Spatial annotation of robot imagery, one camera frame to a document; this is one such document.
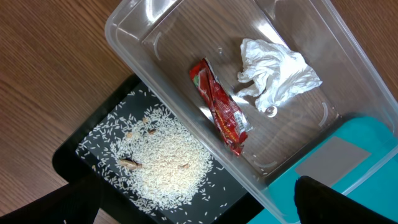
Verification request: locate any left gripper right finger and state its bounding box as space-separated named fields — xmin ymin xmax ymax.
xmin=294 ymin=176 xmax=396 ymax=224

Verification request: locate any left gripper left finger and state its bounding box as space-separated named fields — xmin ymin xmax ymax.
xmin=1 ymin=175 xmax=103 ymax=223

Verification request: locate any pile of rice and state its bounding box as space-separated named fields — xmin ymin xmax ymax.
xmin=111 ymin=109 xmax=215 ymax=213

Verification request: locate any red snack wrapper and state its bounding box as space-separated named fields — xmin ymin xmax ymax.
xmin=189 ymin=58 xmax=252 ymax=156

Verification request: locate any white tissue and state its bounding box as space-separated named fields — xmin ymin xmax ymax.
xmin=236 ymin=39 xmax=322 ymax=112

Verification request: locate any black waste tray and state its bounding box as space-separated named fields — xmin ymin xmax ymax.
xmin=52 ymin=77 xmax=263 ymax=223

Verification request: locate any teal serving tray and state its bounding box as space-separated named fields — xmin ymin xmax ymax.
xmin=251 ymin=116 xmax=397 ymax=223

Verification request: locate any clear plastic bin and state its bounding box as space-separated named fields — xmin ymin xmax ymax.
xmin=105 ymin=0 xmax=397 ymax=218

